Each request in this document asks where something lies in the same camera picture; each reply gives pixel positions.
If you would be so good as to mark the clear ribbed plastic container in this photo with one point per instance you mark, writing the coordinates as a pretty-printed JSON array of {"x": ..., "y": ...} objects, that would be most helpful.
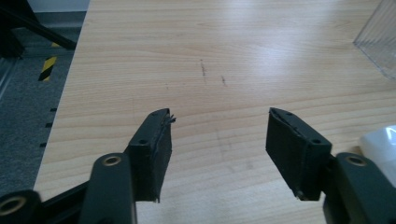
[{"x": 378, "y": 37}]

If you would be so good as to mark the white plastic object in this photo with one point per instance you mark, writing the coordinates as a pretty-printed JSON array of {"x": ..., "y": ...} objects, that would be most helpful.
[{"x": 381, "y": 149}]

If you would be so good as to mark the yellow black striped floor tape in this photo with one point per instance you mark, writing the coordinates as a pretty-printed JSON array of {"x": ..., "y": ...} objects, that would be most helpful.
[{"x": 47, "y": 67}]

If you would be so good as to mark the black metal stand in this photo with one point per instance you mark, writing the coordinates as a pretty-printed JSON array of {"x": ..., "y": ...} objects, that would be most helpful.
[{"x": 18, "y": 25}]

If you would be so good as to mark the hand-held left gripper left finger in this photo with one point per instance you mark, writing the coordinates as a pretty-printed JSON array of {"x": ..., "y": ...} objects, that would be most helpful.
[{"x": 151, "y": 149}]

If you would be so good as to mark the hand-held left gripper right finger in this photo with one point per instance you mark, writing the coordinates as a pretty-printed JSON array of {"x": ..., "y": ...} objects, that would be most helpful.
[{"x": 299, "y": 149}]

